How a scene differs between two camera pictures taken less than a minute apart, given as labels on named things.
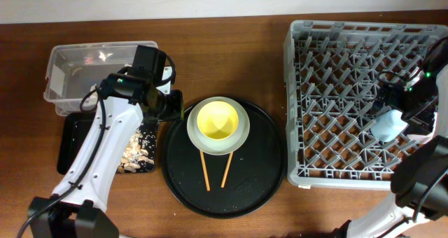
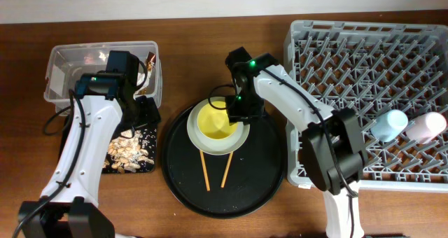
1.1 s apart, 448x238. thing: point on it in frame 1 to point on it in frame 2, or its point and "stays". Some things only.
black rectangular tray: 74,129 stays
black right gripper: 393,92 to 234,113
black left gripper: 176,110 to 150,113
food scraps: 134,156 stays
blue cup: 389,126 stays
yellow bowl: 217,120 stays
